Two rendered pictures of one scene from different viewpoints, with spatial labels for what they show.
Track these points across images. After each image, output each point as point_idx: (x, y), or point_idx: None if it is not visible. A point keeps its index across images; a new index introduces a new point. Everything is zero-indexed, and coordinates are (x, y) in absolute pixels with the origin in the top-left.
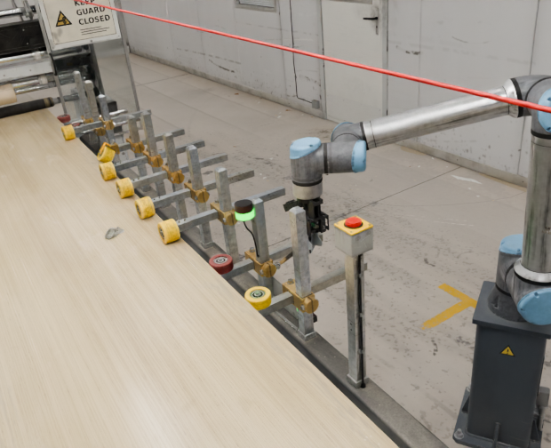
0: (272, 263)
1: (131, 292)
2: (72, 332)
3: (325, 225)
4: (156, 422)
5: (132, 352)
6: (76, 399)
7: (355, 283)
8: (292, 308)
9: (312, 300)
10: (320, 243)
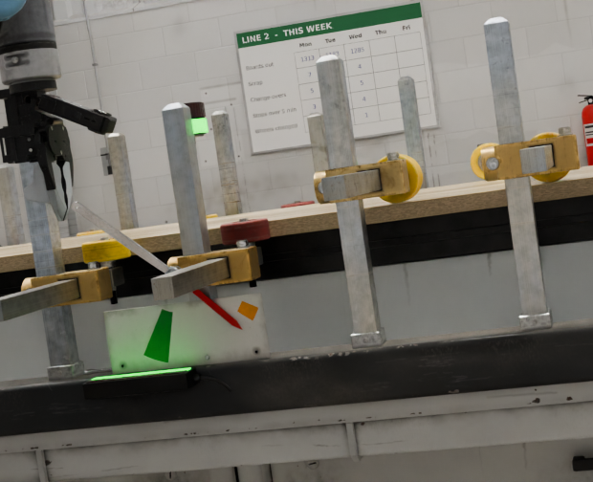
0: (174, 262)
1: (299, 211)
2: (284, 210)
3: (6, 149)
4: (61, 242)
5: (177, 227)
6: (167, 226)
7: None
8: (123, 351)
9: (26, 278)
10: (29, 193)
